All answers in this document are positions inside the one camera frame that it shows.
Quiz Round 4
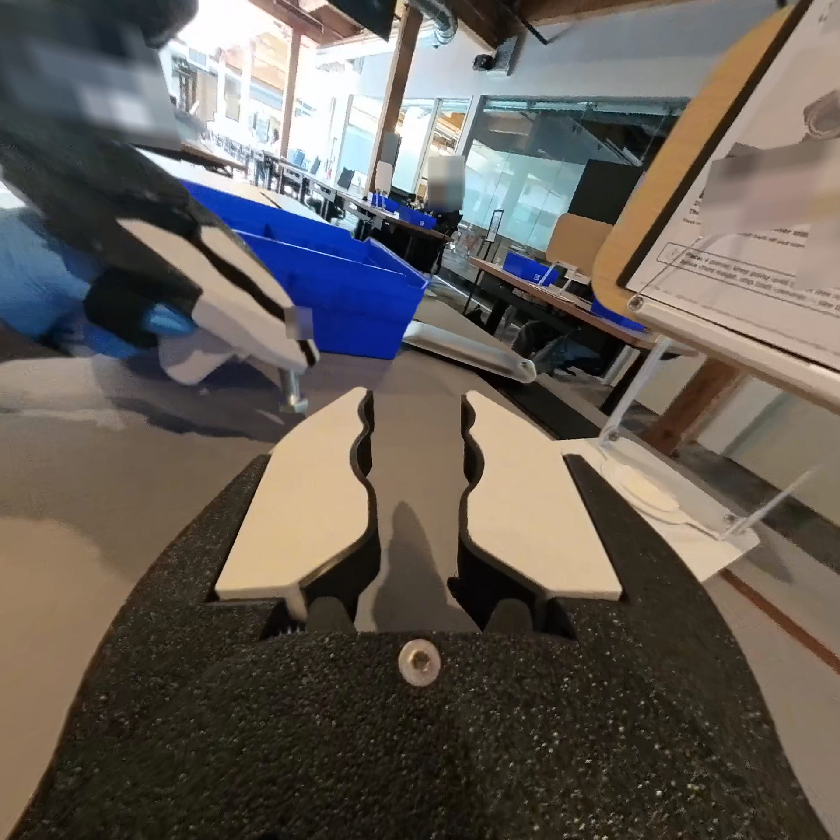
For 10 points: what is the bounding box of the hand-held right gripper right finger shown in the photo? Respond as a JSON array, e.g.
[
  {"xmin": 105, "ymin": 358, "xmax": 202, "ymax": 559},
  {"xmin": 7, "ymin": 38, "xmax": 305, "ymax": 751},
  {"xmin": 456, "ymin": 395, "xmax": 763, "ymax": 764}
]
[{"xmin": 458, "ymin": 390, "xmax": 624, "ymax": 602}]

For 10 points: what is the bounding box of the silver hex bolt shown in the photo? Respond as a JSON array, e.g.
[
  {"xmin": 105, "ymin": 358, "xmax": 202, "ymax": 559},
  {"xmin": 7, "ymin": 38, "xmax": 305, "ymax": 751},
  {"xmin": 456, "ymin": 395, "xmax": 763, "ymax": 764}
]
[{"xmin": 278, "ymin": 366, "xmax": 311, "ymax": 416}]

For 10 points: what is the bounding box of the long wooden work table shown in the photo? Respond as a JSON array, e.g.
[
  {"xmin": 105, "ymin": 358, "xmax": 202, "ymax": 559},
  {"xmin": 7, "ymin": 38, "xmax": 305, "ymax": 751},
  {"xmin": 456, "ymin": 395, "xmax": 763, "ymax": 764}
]
[{"xmin": 467, "ymin": 256, "xmax": 660, "ymax": 352}]

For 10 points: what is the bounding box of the blue plastic storage bin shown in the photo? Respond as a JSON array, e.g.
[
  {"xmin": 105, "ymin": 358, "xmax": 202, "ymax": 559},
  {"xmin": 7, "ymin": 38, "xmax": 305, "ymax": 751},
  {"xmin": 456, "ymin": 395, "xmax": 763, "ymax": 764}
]
[{"xmin": 179, "ymin": 179, "xmax": 432, "ymax": 362}]

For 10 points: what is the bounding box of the small blue storage bin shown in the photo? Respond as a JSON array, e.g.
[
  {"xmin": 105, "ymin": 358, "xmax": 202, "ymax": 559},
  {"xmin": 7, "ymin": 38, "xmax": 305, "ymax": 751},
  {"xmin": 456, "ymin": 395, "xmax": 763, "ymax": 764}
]
[
  {"xmin": 502, "ymin": 252, "xmax": 547, "ymax": 287},
  {"xmin": 589, "ymin": 298, "xmax": 649, "ymax": 333}
]

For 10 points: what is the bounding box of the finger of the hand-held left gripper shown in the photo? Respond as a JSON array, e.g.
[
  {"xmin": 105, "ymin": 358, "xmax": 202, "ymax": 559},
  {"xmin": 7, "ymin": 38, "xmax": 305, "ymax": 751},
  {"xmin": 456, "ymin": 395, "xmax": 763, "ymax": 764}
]
[
  {"xmin": 197, "ymin": 225, "xmax": 321, "ymax": 368},
  {"xmin": 117, "ymin": 218, "xmax": 309, "ymax": 387}
]

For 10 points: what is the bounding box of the printed instruction sheet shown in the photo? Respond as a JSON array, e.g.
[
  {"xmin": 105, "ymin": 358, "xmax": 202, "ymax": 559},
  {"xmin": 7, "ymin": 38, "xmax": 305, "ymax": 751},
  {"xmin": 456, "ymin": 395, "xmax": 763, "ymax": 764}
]
[{"xmin": 623, "ymin": 0, "xmax": 840, "ymax": 357}]

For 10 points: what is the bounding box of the black partition panel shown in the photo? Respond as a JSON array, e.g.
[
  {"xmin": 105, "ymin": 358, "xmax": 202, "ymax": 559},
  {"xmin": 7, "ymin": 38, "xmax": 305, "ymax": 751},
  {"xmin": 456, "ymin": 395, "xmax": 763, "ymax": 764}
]
[{"xmin": 576, "ymin": 157, "xmax": 647, "ymax": 228}]

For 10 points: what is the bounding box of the wooden board document stand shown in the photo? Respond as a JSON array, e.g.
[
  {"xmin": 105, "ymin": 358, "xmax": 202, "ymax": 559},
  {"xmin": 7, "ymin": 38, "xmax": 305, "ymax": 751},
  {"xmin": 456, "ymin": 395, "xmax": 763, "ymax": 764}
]
[{"xmin": 558, "ymin": 0, "xmax": 840, "ymax": 586}]

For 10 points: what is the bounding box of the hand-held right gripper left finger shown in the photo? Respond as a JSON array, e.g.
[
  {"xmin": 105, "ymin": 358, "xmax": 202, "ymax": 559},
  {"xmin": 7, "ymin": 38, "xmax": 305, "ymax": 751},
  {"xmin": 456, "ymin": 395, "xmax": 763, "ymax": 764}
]
[{"xmin": 214, "ymin": 386, "xmax": 383, "ymax": 603}]

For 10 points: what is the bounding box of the beige chair back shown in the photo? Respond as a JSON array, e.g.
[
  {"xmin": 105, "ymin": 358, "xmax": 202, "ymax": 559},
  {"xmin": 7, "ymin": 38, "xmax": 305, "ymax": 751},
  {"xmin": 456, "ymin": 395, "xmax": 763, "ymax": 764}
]
[{"xmin": 546, "ymin": 212, "xmax": 616, "ymax": 271}]

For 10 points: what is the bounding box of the wooden support post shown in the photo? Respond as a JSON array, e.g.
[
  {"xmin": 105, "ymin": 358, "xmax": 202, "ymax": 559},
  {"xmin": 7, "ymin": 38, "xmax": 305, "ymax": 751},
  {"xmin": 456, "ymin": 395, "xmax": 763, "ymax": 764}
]
[{"xmin": 366, "ymin": 5, "xmax": 424, "ymax": 193}]

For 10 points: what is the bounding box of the brown wooden furniture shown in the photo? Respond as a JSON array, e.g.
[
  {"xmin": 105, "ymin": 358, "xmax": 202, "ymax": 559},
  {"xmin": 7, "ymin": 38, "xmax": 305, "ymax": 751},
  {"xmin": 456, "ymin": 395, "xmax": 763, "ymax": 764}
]
[{"xmin": 642, "ymin": 357, "xmax": 746, "ymax": 458}]

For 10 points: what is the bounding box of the silver ceiling duct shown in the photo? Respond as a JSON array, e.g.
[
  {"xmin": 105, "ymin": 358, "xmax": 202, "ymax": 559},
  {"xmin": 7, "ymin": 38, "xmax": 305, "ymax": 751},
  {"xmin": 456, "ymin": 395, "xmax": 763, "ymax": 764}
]
[{"xmin": 406, "ymin": 0, "xmax": 462, "ymax": 42}]

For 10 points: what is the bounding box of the person's left hand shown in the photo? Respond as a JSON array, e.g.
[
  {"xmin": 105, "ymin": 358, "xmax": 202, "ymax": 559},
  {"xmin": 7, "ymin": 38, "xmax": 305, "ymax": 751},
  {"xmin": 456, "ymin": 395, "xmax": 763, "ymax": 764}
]
[{"xmin": 0, "ymin": 209, "xmax": 199, "ymax": 361}]

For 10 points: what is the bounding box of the black wall screen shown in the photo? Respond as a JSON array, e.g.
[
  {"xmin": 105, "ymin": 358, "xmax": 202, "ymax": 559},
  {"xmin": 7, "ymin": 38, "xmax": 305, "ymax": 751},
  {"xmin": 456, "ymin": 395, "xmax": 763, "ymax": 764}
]
[{"xmin": 327, "ymin": 0, "xmax": 399, "ymax": 42}]

